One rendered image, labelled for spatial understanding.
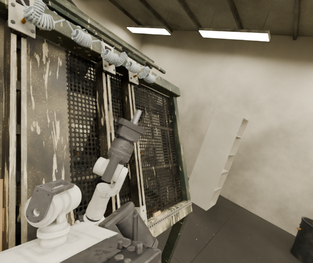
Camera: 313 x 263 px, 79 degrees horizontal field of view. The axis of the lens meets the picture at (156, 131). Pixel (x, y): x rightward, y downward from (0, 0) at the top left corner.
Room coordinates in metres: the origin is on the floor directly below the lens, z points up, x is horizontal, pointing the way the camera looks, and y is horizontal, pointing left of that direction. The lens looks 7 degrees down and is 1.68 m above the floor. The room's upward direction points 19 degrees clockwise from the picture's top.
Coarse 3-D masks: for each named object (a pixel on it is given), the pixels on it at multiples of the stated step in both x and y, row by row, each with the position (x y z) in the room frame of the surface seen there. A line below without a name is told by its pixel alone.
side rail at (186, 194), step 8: (176, 104) 2.13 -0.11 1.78; (176, 112) 2.08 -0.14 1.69; (176, 120) 2.05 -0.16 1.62; (176, 128) 2.03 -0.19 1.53; (176, 136) 2.01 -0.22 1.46; (176, 144) 1.99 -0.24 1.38; (184, 160) 1.98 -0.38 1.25; (184, 168) 1.93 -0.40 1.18; (184, 176) 1.89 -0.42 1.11; (184, 184) 1.87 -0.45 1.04; (184, 192) 1.85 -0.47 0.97; (184, 200) 1.83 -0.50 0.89
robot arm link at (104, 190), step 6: (126, 168) 0.71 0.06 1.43; (120, 174) 0.67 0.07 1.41; (126, 174) 0.73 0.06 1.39; (120, 180) 0.67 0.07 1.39; (102, 186) 0.71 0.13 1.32; (108, 186) 0.73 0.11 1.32; (114, 186) 0.67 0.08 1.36; (120, 186) 0.68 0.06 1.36; (96, 192) 0.69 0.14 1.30; (102, 192) 0.68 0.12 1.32; (108, 192) 0.68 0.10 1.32; (114, 192) 0.68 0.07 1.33
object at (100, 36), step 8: (64, 0) 1.45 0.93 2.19; (56, 8) 1.42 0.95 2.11; (64, 16) 1.50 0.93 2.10; (72, 16) 1.52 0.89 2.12; (88, 16) 1.62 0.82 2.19; (80, 24) 1.58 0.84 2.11; (96, 24) 1.69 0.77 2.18; (96, 32) 1.71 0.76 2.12; (112, 32) 1.84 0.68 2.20; (104, 40) 1.82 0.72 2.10; (120, 40) 1.94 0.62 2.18; (120, 48) 1.96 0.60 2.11; (128, 56) 2.16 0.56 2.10; (144, 56) 2.27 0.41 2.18; (144, 64) 2.30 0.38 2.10
